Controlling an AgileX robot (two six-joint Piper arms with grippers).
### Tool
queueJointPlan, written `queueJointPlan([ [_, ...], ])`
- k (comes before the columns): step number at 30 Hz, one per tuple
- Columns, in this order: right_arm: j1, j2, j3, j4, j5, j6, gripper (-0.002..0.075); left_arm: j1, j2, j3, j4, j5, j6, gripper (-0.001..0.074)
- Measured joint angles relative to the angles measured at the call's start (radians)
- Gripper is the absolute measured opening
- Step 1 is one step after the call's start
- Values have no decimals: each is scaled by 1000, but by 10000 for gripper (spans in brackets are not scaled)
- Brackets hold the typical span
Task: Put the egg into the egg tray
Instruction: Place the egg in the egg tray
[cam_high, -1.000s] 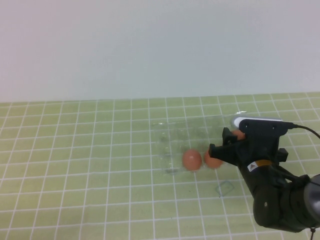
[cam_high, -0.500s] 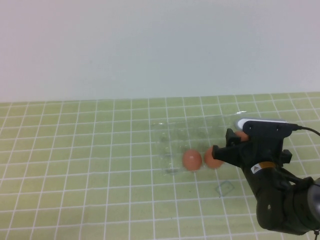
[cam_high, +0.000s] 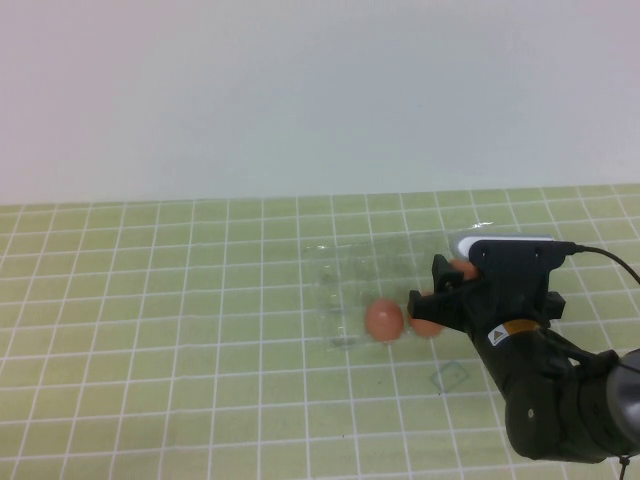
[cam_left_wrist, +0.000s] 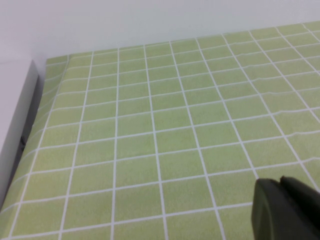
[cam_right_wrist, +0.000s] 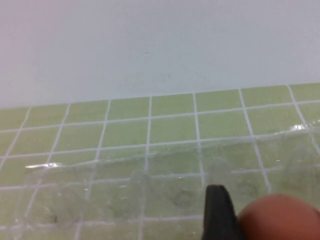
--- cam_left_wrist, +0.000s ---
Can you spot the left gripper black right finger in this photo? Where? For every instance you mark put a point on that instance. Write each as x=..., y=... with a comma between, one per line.
x=306, y=212

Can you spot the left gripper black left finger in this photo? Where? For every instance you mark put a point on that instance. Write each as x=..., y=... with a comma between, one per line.
x=268, y=212

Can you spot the green white checked tablecloth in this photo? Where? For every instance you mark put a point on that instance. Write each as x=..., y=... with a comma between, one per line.
x=150, y=125

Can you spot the white side board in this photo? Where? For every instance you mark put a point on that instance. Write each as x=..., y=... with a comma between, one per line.
x=15, y=120

